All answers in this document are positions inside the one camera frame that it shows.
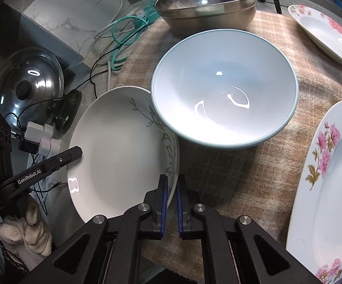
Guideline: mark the glass pot lid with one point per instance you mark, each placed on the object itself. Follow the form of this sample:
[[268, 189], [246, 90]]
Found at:
[[41, 74]]

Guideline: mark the teal power strip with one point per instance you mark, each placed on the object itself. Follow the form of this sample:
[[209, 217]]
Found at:
[[142, 16]]

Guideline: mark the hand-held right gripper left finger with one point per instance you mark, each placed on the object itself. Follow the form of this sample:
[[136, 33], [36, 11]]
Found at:
[[164, 201]]

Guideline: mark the white charger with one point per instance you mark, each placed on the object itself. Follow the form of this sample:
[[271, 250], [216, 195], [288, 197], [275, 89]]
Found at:
[[34, 130]]

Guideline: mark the white leaf-pattern plate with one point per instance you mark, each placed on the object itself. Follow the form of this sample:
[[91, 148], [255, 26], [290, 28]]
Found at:
[[114, 153]]

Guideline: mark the light blue bowl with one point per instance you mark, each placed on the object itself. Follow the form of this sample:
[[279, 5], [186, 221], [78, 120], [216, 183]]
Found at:
[[218, 94]]

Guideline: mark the small pink floral plate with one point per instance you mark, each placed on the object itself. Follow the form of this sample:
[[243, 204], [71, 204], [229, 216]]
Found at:
[[318, 26]]

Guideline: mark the dark translucent plastic piece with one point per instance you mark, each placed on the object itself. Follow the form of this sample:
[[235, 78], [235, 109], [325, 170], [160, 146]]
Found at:
[[69, 109]]

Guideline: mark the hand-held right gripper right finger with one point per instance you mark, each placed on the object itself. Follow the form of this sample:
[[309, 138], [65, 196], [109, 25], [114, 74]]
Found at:
[[180, 204]]

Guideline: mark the large stainless steel bowl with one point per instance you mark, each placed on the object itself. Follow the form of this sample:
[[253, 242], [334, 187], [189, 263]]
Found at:
[[206, 20]]

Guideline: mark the large pink floral plate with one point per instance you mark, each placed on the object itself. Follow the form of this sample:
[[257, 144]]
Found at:
[[336, 198]]

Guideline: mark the white plug adapter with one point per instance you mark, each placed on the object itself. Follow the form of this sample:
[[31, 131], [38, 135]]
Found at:
[[50, 145]]

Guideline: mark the beige plaid cloth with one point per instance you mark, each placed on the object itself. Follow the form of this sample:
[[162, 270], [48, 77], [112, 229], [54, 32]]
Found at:
[[247, 168]]

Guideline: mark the person's left hand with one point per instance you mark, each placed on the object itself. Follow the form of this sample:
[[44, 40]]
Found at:
[[29, 236]]

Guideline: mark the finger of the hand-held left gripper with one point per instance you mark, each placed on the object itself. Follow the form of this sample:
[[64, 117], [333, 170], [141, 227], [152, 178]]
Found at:
[[69, 155]]

